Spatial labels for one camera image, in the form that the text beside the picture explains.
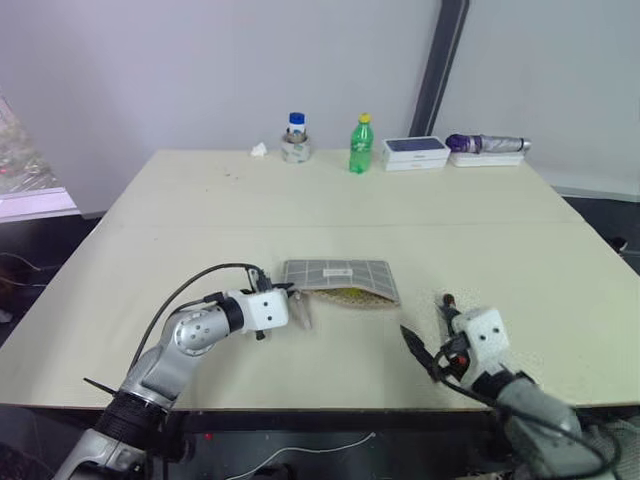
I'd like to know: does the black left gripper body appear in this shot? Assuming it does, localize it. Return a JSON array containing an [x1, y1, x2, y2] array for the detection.
[[243, 268, 282, 297]]

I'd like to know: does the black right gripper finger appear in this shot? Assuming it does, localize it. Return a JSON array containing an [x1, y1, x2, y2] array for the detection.
[[398, 323, 439, 374], [435, 295, 459, 334]]

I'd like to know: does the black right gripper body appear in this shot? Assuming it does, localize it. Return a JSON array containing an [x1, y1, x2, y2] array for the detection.
[[432, 312, 472, 385]]

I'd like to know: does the grey grid pouch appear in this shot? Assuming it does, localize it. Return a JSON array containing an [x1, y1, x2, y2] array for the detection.
[[280, 258, 404, 310]]

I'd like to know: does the yellow highlighter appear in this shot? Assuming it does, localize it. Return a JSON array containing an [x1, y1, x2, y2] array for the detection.
[[324, 286, 374, 301]]

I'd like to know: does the black zip tie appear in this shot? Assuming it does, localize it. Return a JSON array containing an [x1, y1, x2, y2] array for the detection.
[[82, 377, 122, 397]]

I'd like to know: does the green plastic soda bottle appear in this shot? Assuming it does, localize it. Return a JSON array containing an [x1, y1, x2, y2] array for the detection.
[[348, 112, 375, 175]]

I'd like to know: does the flat white box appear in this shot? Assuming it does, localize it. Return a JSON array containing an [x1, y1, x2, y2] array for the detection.
[[448, 149, 524, 168]]

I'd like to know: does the small blue-capped white bottle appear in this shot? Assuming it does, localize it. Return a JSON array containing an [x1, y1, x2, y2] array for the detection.
[[286, 111, 308, 142]]

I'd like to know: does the white box with blue lid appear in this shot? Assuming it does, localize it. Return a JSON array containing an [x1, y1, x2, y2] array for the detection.
[[381, 135, 451, 173]]

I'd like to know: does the purple and grey folded umbrella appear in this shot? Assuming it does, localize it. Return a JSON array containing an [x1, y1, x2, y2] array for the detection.
[[445, 133, 533, 154]]

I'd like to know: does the grey knitted cloth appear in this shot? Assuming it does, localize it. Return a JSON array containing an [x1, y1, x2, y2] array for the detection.
[[574, 409, 640, 480]]

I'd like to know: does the window with white sill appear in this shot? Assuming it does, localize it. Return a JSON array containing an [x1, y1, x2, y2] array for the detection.
[[0, 92, 81, 222]]

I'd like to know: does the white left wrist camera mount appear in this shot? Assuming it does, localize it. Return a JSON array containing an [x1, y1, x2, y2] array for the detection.
[[227, 288, 292, 335]]

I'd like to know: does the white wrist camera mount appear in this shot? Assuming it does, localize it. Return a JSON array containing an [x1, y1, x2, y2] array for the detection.
[[452, 307, 511, 392], [227, 288, 292, 335]]

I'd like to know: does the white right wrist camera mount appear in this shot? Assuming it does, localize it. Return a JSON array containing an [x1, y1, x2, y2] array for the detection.
[[452, 307, 511, 392]]

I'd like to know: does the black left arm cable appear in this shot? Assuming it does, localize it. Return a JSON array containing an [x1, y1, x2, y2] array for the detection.
[[133, 262, 266, 381]]

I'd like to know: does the thin white cable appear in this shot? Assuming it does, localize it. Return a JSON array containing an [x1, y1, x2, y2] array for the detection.
[[262, 431, 376, 464]]

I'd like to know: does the dark wall pillar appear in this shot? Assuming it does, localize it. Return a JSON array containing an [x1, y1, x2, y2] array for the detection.
[[409, 0, 471, 139]]

